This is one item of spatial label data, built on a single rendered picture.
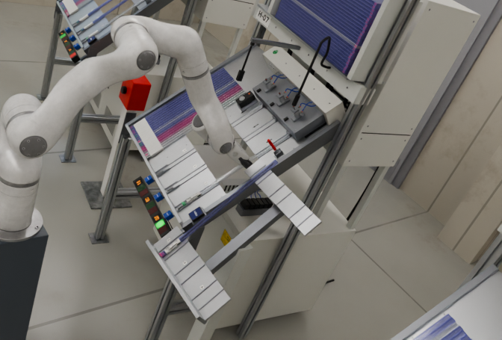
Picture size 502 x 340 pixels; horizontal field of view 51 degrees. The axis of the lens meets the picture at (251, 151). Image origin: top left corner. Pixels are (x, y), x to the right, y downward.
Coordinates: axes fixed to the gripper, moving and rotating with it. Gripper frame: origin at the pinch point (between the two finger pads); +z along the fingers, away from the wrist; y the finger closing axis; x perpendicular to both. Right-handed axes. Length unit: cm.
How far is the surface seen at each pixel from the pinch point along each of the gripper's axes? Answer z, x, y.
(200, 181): -3.2, 18.5, 5.3
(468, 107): 211, -138, 79
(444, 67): 26, -83, -10
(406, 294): 182, -9, -9
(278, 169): 3.8, -7.6, -10.1
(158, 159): -5.3, 27.8, 29.2
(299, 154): 5.8, -17.4, -10.1
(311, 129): 4.2, -26.8, -6.1
